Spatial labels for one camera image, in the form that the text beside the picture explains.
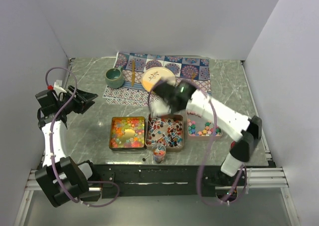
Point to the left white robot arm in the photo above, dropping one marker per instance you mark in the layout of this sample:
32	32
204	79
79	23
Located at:
60	178

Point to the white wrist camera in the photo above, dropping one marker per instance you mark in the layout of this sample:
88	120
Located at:
159	108
57	87

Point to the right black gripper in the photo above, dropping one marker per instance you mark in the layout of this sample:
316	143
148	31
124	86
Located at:
174	111

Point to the clear glass jar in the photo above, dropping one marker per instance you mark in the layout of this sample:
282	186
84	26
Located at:
158	153

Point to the gold knife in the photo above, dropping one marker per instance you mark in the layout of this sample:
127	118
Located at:
133	73

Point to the gold fork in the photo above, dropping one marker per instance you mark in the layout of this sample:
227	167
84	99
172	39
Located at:
193	76

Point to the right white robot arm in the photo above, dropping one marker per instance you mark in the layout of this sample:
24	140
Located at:
245	131

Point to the tin of pastel star candies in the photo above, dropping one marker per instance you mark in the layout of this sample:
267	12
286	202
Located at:
199	128

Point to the green ceramic mug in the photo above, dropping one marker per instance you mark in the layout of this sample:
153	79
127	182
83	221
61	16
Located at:
114	78

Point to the tin of lollipops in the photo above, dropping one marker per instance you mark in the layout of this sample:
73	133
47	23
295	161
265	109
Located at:
166	130

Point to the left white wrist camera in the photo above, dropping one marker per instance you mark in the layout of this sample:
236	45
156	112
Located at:
57	87

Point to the gold tin of gummy stars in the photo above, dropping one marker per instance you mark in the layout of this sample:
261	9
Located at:
127	134

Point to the cream and orange plate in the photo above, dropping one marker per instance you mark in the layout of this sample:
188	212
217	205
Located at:
153	75

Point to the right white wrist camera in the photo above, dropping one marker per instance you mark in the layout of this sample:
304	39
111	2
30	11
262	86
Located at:
159	108

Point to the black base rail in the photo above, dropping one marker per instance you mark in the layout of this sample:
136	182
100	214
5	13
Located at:
159	180

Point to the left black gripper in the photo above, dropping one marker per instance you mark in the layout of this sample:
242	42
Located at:
82	101

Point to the patterned placemat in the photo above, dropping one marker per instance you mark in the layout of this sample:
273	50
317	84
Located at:
181	66

